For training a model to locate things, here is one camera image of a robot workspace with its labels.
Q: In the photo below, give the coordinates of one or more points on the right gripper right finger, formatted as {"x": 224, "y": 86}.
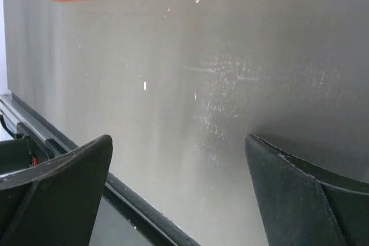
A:
{"x": 303, "y": 204}

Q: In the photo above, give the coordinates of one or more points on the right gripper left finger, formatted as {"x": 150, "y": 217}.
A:
{"x": 56, "y": 202}

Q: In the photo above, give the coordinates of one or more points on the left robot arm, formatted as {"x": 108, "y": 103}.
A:
{"x": 16, "y": 155}

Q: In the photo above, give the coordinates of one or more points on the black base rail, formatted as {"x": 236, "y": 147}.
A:
{"x": 123, "y": 218}

